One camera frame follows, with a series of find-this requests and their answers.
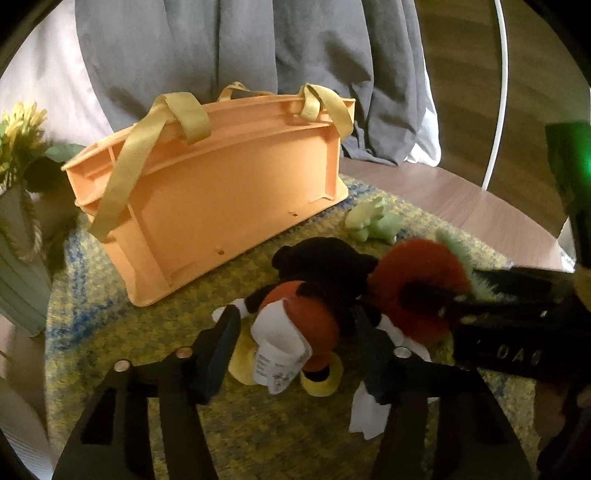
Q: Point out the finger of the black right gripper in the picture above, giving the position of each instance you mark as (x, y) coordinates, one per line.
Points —
(430, 300)

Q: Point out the Mickey Mouse plush toy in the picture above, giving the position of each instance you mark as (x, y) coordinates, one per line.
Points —
(293, 328)

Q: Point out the light green small plush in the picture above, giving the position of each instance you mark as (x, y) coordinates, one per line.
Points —
(372, 219)

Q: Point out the red fluffy strawberry plush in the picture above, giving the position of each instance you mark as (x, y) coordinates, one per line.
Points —
(443, 261)

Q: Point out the grey curtain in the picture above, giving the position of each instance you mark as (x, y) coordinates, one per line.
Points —
(370, 51)

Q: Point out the artificial sunflower bouquet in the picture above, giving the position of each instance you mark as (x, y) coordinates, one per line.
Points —
(28, 158)

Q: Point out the grey-green ribbed vase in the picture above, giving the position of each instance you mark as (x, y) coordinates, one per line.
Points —
(25, 281)

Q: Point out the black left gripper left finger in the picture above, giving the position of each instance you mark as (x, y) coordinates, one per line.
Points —
(111, 438)

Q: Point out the person's right hand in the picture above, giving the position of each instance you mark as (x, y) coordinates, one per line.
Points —
(549, 418)

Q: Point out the white sheer curtain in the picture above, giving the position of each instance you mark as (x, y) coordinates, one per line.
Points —
(49, 70)

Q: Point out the orange plastic storage basket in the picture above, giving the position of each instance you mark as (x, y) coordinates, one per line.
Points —
(191, 185)

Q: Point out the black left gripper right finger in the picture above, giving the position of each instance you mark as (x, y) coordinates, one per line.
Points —
(444, 422)

